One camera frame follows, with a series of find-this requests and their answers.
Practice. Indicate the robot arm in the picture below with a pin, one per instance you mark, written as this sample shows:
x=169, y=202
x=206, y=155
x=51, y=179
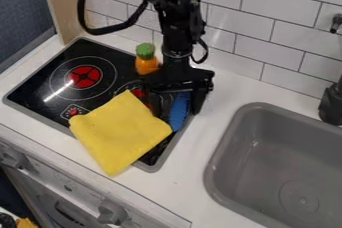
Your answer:
x=176, y=12

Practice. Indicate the tap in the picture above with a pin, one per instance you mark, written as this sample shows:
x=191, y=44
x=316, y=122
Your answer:
x=331, y=102

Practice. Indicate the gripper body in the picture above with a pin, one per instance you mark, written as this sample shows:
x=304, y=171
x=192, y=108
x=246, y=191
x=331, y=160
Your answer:
x=180, y=77

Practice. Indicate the yellow cloth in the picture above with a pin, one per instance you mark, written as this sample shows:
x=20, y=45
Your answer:
x=118, y=132

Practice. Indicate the orange toy bottle green cap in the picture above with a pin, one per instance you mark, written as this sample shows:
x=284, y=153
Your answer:
x=146, y=60

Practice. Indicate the toy sink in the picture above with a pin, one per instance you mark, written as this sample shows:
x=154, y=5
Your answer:
x=280, y=168

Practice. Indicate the toy stove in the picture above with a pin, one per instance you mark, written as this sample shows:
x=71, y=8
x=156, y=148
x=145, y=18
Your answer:
x=67, y=82

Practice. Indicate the blue spoon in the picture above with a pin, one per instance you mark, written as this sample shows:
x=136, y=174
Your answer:
x=179, y=112

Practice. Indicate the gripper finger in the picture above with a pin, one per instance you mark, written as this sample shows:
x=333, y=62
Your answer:
x=198, y=100
x=160, y=105

